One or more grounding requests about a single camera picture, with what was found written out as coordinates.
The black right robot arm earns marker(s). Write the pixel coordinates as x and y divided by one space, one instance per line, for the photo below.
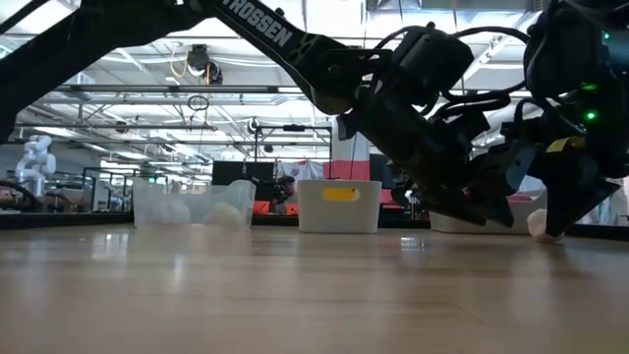
565 44

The yellow plastic lemon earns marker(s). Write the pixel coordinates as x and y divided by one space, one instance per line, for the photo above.
341 194

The white plastic bin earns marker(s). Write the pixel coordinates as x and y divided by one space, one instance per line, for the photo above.
339 216

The person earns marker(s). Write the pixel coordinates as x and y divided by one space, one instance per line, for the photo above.
286 189

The black ceiling-mounted camera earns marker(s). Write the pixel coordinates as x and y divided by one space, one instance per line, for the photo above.
199 59

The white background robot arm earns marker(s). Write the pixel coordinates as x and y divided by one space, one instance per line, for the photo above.
34 167

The white plastic garlic bulb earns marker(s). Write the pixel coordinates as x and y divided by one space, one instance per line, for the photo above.
538 226
223 215
169 214

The black metal table frame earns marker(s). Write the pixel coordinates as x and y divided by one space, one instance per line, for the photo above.
64 220

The red plastic tomato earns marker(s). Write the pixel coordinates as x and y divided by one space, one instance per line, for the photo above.
521 197

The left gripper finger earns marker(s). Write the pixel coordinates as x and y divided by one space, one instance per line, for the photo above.
472 209
506 169

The clear square container right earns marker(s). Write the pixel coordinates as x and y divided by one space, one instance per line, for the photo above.
452 225

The translucent plastic bin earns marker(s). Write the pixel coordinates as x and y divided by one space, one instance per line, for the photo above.
196 196

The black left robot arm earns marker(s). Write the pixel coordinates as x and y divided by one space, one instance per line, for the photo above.
275 29

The black monitor screen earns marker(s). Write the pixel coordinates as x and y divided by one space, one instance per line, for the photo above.
241 172

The red white banner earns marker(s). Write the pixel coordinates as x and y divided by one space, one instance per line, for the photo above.
344 169

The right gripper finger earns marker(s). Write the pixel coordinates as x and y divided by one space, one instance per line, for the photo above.
575 206

